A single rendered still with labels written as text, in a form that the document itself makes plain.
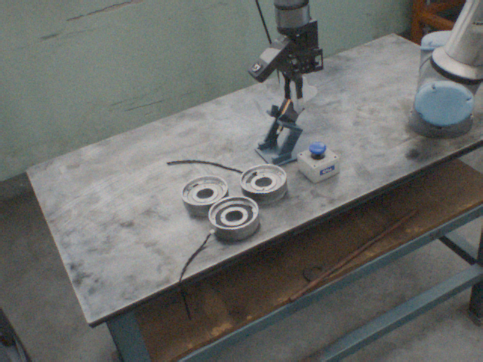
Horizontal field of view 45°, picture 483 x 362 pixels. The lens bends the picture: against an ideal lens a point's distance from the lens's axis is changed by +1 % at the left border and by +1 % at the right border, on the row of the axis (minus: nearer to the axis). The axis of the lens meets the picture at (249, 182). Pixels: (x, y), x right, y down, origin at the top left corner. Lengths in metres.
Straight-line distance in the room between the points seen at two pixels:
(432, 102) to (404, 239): 0.43
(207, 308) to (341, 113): 0.61
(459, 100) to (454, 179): 0.53
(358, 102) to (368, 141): 0.19
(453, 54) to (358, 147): 0.33
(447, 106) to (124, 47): 1.84
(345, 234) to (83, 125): 1.68
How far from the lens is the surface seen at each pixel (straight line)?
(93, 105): 2.87
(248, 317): 1.39
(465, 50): 1.25
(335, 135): 1.48
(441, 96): 1.26
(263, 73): 1.28
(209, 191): 1.32
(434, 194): 1.70
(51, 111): 2.84
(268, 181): 1.32
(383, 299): 2.14
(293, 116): 1.39
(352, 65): 1.81
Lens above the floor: 1.62
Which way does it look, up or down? 38 degrees down
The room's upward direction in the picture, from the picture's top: 9 degrees counter-clockwise
